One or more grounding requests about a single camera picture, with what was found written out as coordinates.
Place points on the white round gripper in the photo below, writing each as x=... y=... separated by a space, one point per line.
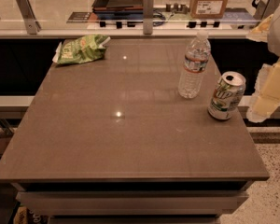
x=266 y=96

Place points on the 7up soda can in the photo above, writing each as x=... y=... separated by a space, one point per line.
x=227 y=94

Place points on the green jalapeno chip bag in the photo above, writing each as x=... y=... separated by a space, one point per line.
x=85 y=49

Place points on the yellow snack bag under table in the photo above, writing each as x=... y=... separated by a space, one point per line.
x=26 y=216

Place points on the clear plastic water bottle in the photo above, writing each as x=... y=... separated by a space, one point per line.
x=197 y=55

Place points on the cardboard box with label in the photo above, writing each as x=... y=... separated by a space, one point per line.
x=207 y=9

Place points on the dark tray stack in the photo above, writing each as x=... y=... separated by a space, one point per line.
x=121 y=0

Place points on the grey table drawer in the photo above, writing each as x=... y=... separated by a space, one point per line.
x=92 y=203

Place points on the middle metal glass bracket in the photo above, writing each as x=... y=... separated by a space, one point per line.
x=148 y=17

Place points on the left metal glass bracket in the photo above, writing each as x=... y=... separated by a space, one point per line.
x=31 y=24

